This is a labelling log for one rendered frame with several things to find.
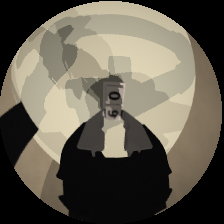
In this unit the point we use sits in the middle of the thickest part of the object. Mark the white number cube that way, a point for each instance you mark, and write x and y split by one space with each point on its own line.
113 111
114 94

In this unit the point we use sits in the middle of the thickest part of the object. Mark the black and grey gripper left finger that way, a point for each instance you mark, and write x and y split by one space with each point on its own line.
84 142

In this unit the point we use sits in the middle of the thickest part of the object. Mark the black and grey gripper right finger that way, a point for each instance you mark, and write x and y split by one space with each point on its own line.
139 138

